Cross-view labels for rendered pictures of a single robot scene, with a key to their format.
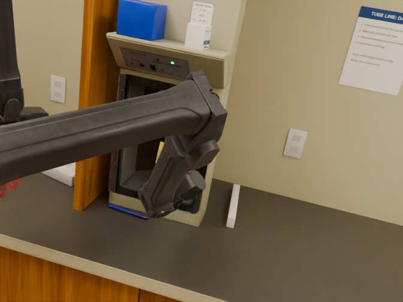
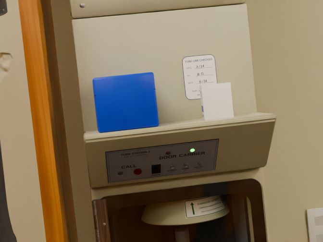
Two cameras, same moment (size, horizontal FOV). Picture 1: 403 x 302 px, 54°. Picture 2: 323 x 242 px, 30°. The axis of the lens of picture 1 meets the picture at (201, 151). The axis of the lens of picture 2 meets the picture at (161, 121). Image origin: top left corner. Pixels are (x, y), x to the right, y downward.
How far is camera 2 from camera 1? 0.46 m
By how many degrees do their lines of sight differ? 24
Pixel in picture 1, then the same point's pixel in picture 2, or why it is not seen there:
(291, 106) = (297, 177)
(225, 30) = (240, 84)
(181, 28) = (174, 101)
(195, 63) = (230, 138)
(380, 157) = not seen: outside the picture
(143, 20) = (138, 100)
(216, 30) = not seen: hidden behind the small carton
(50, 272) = not seen: outside the picture
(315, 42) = (298, 82)
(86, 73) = (55, 213)
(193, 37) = (215, 103)
